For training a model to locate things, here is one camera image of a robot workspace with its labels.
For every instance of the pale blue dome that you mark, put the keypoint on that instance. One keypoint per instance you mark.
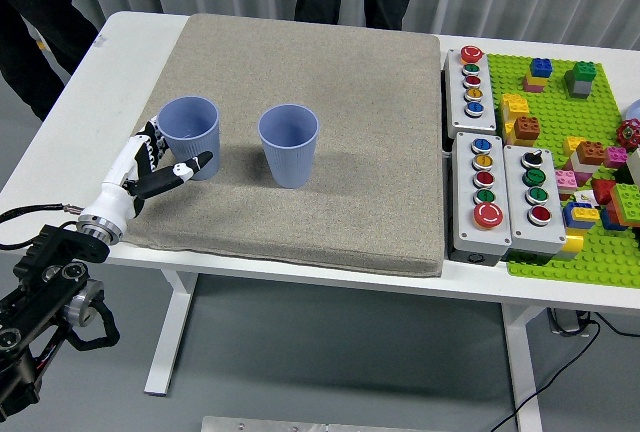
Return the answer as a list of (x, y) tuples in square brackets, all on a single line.
[(635, 112)]

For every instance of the grey toy brick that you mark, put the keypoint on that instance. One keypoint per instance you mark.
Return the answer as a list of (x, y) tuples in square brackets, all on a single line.
[(580, 89)]

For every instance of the red valve wheel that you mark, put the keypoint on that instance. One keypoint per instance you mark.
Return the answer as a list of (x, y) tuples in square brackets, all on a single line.
[(629, 133)]

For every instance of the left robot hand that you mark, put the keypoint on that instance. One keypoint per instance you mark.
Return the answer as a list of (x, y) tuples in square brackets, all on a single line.
[(120, 177)]

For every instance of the white toy brick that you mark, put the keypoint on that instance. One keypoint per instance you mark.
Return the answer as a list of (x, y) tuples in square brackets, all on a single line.
[(585, 167)]

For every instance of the orange toy brick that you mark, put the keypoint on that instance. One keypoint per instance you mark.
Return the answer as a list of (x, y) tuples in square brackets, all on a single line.
[(527, 132), (590, 152)]

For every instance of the blue ribbed plastic cup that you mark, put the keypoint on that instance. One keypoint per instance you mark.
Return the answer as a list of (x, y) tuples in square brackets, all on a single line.
[(200, 144), (290, 162)]

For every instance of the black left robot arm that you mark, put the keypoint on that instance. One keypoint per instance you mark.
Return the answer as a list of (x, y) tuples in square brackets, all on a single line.
[(50, 252)]

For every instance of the small white printed brick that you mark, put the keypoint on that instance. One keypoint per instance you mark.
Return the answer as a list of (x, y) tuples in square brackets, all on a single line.
[(584, 197)]

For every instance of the yellow round toy brick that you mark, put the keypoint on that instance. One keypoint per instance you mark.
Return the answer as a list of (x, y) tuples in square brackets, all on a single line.
[(574, 243)]

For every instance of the grey selector switch control box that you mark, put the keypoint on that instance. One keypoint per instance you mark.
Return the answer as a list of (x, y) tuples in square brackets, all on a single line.
[(515, 202)]

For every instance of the red toy brick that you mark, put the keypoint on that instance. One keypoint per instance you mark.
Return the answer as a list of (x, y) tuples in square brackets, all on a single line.
[(604, 192)]

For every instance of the white block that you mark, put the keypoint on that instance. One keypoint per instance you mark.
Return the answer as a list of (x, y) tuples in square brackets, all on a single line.
[(635, 167)]

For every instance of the green brick baseplate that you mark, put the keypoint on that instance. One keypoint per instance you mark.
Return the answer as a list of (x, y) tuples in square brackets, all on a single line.
[(550, 112)]

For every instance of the white table leg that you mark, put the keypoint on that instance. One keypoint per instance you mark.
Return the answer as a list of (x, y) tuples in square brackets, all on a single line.
[(522, 377), (170, 332)]

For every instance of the pink toy brick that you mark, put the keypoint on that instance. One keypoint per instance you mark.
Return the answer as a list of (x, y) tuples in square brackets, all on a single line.
[(566, 179), (616, 157), (530, 86)]

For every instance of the silver metal plate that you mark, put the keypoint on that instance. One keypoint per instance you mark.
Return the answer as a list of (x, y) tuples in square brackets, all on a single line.
[(275, 426)]

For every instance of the grey five-button control box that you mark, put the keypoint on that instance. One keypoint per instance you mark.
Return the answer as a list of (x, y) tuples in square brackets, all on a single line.
[(462, 212), (460, 102)]

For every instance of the grey-brown fabric mat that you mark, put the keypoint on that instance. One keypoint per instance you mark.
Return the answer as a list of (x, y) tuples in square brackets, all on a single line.
[(325, 77)]

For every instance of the grey power adapter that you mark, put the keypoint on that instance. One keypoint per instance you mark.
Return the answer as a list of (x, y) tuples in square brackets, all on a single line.
[(567, 322)]

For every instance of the large green toy brick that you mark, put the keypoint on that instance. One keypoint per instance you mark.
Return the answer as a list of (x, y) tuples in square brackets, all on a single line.
[(627, 199)]

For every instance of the blue toy brick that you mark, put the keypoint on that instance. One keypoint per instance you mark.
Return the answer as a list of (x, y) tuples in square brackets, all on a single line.
[(541, 68), (611, 222), (570, 222)]

